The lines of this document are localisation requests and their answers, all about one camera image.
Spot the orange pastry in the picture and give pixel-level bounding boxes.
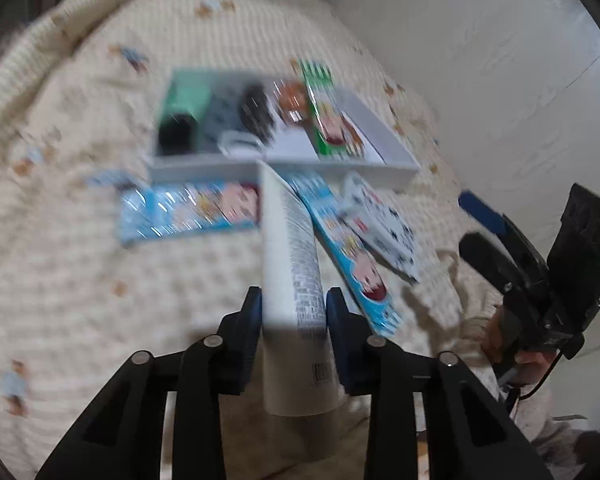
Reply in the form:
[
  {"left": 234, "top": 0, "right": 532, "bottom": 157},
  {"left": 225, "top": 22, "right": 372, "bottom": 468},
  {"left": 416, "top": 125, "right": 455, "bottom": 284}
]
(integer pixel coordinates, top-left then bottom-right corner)
[{"left": 272, "top": 79, "right": 313, "bottom": 126}]

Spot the white cream tube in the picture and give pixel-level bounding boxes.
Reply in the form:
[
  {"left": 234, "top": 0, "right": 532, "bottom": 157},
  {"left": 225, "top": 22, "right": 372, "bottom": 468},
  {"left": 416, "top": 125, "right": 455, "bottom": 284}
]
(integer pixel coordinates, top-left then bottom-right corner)
[{"left": 257, "top": 160, "right": 348, "bottom": 418}]

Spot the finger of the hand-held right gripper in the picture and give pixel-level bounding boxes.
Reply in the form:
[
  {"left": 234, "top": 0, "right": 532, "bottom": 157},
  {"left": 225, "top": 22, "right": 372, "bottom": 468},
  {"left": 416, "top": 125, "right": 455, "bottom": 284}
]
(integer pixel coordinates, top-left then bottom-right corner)
[
  {"left": 458, "top": 232, "right": 526, "bottom": 295},
  {"left": 457, "top": 190, "right": 546, "bottom": 267}
]

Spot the beige checked bear quilt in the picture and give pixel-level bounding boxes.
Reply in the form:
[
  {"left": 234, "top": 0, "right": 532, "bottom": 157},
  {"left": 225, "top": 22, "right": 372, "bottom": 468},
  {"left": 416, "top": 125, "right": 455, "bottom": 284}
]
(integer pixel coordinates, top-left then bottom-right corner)
[{"left": 0, "top": 0, "right": 511, "bottom": 480}]

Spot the person's right hand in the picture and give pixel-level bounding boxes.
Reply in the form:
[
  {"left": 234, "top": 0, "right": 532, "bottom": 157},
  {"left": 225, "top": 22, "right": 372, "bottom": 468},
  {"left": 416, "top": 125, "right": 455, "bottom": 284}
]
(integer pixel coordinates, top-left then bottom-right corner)
[{"left": 480, "top": 305, "right": 563, "bottom": 386}]

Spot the blue cartoon snack packet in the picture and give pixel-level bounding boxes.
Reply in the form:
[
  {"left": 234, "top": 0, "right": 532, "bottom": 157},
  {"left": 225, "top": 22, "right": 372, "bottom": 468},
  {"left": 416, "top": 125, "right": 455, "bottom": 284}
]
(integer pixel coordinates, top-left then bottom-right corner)
[
  {"left": 285, "top": 172, "right": 406, "bottom": 337},
  {"left": 117, "top": 180, "right": 261, "bottom": 248}
]

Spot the green cartoon snack packet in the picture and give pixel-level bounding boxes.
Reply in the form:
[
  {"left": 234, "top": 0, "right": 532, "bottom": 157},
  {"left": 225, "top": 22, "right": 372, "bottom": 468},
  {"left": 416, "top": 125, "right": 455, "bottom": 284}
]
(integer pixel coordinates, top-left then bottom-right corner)
[{"left": 297, "top": 59, "right": 366, "bottom": 161}]

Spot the silver patterned pouch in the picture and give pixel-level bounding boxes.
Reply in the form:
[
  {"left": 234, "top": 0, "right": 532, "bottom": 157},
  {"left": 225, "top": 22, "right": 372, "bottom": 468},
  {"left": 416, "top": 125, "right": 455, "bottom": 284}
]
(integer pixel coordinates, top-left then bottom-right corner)
[{"left": 195, "top": 77, "right": 281, "bottom": 158}]

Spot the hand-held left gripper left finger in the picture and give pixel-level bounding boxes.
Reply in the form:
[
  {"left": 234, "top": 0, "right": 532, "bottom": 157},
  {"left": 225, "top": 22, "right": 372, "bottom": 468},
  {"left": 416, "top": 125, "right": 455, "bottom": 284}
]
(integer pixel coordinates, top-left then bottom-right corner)
[{"left": 35, "top": 286, "right": 263, "bottom": 480}]

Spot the green tube with black cap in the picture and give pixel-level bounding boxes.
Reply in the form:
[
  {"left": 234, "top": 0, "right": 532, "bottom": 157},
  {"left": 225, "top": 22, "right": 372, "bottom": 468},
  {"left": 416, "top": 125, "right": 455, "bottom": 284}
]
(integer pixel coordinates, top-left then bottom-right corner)
[{"left": 156, "top": 71, "right": 216, "bottom": 157}]

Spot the person's right forearm fuzzy sleeve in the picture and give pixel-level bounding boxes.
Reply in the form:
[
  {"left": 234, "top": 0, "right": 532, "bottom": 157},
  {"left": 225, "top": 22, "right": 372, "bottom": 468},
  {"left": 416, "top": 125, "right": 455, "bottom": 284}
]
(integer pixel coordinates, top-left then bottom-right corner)
[{"left": 460, "top": 305, "right": 596, "bottom": 466}]

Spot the black spotted white snack packet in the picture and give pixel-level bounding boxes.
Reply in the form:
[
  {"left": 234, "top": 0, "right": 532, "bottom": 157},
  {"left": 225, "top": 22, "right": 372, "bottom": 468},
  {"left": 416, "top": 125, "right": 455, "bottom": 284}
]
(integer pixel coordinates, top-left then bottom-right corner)
[{"left": 337, "top": 171, "right": 422, "bottom": 286}]

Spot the white shallow cardboard box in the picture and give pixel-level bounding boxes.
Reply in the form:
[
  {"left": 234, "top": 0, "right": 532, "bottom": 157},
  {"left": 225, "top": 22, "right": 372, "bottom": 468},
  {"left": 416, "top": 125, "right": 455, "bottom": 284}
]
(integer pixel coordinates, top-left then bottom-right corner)
[{"left": 147, "top": 67, "right": 422, "bottom": 193}]

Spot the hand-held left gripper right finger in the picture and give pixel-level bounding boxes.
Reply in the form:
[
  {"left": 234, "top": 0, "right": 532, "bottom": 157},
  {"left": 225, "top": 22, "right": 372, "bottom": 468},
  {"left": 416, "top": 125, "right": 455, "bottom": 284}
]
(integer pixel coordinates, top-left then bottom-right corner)
[{"left": 326, "top": 287, "right": 553, "bottom": 480}]

